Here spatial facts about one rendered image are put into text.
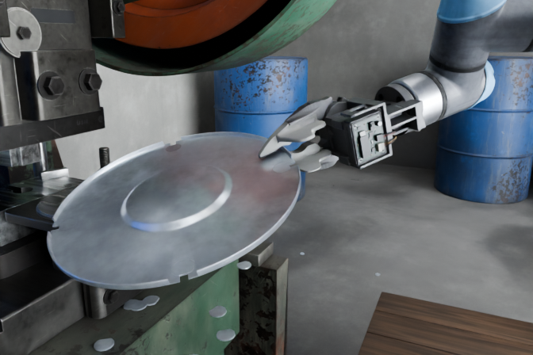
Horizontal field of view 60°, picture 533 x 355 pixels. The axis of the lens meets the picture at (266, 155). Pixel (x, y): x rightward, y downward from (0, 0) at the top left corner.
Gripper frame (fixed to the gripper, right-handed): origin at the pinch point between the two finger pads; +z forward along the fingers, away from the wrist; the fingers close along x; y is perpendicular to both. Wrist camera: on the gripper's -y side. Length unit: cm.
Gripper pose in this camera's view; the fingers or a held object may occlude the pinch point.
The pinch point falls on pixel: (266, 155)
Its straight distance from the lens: 58.4
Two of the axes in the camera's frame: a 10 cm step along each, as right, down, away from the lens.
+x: 2.2, 9.1, 3.4
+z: -8.6, 3.4, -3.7
